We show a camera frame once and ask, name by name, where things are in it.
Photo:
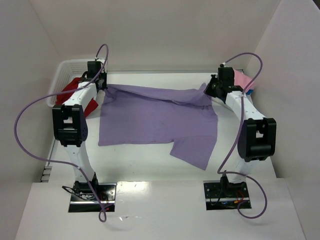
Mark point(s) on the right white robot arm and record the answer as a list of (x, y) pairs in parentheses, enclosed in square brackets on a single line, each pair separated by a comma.
[(256, 139)]

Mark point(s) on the white plastic basket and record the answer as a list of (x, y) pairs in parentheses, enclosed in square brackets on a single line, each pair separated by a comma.
[(66, 72)]

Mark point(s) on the pink folded t shirt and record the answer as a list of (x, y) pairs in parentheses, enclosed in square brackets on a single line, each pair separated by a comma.
[(240, 79)]

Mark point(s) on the blue folded t shirt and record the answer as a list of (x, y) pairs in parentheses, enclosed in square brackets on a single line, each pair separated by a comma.
[(249, 92)]

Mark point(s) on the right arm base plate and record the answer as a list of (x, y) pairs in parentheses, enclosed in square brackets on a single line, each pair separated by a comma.
[(228, 199)]

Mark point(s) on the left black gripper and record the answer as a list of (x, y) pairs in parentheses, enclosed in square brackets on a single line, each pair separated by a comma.
[(102, 83)]

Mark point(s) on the purple t shirt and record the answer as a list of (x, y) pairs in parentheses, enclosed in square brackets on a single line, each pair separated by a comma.
[(145, 115)]

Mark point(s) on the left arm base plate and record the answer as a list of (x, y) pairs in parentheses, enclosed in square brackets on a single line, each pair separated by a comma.
[(82, 200)]

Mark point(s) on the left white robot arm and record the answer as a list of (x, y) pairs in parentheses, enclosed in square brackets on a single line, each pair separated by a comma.
[(71, 130)]

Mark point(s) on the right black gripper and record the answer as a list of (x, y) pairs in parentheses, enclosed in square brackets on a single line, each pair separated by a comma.
[(210, 88)]

